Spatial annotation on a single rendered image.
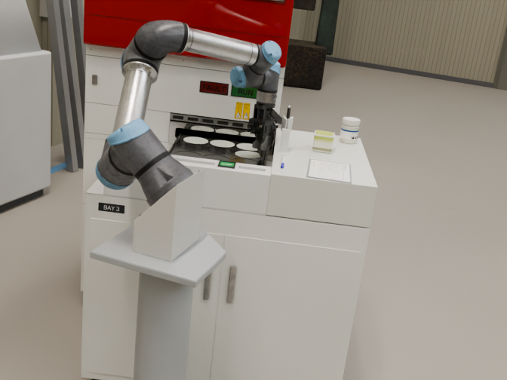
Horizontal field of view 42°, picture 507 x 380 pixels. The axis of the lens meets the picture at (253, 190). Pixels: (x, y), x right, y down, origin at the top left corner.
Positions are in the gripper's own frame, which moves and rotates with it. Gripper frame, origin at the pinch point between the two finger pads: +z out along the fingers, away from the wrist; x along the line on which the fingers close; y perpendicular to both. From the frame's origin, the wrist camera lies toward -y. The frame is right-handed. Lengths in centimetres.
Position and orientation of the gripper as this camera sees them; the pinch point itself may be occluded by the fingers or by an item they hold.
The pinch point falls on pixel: (262, 152)
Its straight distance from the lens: 252.5
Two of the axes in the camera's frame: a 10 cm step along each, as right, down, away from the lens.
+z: -1.1, 9.4, 3.3
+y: -5.4, 2.3, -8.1
